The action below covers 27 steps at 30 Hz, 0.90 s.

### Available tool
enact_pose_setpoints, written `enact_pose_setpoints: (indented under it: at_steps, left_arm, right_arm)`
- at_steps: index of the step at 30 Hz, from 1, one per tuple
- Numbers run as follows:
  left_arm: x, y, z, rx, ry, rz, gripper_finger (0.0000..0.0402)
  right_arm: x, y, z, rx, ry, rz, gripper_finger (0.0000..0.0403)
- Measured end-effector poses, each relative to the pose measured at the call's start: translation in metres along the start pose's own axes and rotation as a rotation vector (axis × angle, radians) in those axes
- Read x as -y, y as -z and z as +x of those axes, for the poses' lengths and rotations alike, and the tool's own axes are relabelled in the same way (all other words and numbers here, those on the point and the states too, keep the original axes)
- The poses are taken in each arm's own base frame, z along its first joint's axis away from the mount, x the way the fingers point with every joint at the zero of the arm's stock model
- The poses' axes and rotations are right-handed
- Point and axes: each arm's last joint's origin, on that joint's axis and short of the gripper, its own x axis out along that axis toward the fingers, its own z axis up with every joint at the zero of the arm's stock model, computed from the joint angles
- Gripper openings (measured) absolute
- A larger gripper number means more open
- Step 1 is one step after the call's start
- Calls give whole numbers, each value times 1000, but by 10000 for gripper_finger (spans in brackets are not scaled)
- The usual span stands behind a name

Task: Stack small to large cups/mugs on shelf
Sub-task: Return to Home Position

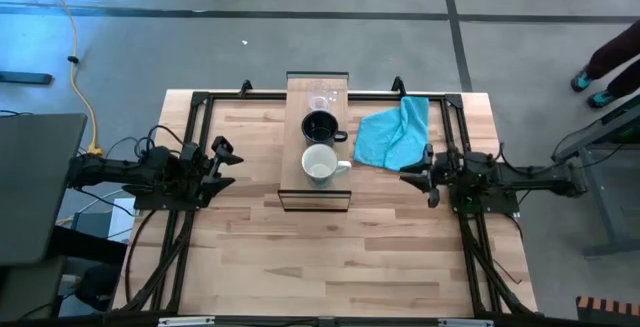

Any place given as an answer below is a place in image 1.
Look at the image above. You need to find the grey desk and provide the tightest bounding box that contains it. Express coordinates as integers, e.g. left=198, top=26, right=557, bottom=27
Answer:
left=0, top=113, right=89, bottom=267

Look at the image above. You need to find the person's teal shoe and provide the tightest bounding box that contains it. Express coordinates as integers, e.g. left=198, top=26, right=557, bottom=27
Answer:
left=587, top=89, right=616, bottom=110
left=570, top=69, right=594, bottom=93

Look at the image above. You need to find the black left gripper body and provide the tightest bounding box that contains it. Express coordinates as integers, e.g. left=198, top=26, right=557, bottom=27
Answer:
left=182, top=142, right=217, bottom=198

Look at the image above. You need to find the yellow cable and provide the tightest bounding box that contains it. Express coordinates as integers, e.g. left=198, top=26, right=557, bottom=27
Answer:
left=37, top=0, right=105, bottom=157

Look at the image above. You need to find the dark blue speckled enamel mug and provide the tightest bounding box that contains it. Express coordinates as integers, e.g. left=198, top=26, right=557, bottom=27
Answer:
left=300, top=110, right=349, bottom=147

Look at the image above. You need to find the orange black striped box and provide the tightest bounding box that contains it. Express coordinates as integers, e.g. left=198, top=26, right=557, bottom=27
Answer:
left=575, top=295, right=640, bottom=324

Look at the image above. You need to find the grey metal stand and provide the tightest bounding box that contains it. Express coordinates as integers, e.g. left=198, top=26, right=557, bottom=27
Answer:
left=552, top=94, right=640, bottom=259

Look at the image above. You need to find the wooden shelf black metal frame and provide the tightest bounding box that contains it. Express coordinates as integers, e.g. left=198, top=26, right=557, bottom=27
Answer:
left=277, top=70, right=353, bottom=213

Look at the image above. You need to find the black flat floor bar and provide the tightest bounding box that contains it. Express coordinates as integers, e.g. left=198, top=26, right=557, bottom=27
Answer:
left=0, top=70, right=54, bottom=86

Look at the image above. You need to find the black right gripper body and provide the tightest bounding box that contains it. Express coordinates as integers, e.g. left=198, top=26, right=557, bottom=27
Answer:
left=428, top=150, right=455, bottom=196

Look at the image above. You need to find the clear plastic cup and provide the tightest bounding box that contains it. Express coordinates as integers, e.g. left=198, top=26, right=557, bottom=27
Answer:
left=306, top=89, right=340, bottom=113

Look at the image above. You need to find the teal ceramic mug white handle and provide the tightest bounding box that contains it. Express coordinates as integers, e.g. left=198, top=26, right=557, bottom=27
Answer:
left=300, top=143, right=353, bottom=184

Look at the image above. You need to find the blue microfibre cloth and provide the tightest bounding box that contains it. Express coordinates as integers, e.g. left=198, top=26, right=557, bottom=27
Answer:
left=353, top=95, right=432, bottom=172

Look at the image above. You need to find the person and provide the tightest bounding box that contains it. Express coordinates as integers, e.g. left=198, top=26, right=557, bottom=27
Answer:
left=583, top=19, right=640, bottom=99

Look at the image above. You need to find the silver metal bracket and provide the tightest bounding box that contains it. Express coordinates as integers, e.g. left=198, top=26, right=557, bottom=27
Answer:
left=158, top=316, right=216, bottom=327
left=438, top=318, right=494, bottom=327

